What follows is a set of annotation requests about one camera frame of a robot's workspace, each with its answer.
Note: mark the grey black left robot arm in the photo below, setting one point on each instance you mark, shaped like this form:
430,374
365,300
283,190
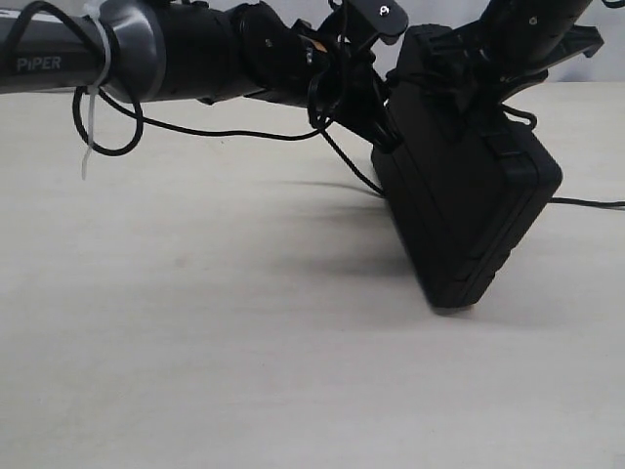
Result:
158,51

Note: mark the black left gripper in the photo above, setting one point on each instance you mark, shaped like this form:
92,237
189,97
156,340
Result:
345,88

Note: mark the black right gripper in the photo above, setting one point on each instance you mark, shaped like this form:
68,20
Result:
477,65

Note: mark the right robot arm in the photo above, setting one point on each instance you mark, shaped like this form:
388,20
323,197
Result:
550,15

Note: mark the white zip tie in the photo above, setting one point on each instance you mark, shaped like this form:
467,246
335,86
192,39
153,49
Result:
93,98

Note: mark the black plastic carrying case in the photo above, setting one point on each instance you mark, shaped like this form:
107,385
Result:
460,209

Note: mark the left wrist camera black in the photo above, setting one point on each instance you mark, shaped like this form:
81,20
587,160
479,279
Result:
373,20

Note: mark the white backdrop curtain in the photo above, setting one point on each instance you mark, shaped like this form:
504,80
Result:
607,65

